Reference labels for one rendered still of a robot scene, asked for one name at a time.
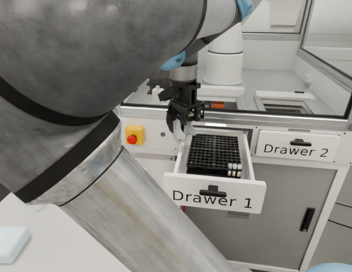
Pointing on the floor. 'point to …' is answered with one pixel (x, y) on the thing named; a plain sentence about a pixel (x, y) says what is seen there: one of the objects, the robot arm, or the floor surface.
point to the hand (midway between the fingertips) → (179, 138)
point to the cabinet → (271, 213)
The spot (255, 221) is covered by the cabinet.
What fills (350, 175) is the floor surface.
